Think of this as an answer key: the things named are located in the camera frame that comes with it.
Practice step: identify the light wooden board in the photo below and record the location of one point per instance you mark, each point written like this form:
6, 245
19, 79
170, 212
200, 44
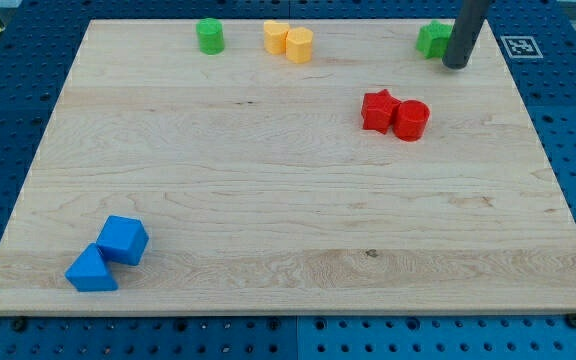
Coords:
262, 194

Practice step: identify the yellow hexagon block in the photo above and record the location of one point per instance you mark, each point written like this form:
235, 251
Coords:
299, 42

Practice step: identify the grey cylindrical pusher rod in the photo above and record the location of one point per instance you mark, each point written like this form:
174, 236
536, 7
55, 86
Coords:
465, 32

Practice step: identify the black bolt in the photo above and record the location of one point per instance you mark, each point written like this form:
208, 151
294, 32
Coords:
19, 324
570, 320

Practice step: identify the white fiducial marker tag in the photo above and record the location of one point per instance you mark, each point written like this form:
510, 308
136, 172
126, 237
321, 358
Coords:
521, 47

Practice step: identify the green star block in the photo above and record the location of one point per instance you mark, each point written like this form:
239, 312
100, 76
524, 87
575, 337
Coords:
432, 39

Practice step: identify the green cylinder block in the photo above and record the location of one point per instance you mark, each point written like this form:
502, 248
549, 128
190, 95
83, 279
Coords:
210, 36

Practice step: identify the blue triangle block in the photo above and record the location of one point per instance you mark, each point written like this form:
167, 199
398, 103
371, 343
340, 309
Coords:
90, 272

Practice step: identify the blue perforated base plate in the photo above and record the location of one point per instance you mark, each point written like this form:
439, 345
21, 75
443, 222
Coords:
37, 48

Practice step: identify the black bolt front right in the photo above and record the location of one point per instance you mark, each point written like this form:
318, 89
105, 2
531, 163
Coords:
570, 320

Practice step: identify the black bolt front left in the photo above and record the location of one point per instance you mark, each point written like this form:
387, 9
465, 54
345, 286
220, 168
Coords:
19, 324

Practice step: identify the red cylinder block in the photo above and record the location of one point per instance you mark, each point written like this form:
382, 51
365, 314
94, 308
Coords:
411, 119

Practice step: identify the red star block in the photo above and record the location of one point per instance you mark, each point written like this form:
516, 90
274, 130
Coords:
379, 111

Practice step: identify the blue cube block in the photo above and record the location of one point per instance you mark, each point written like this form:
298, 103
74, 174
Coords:
122, 240

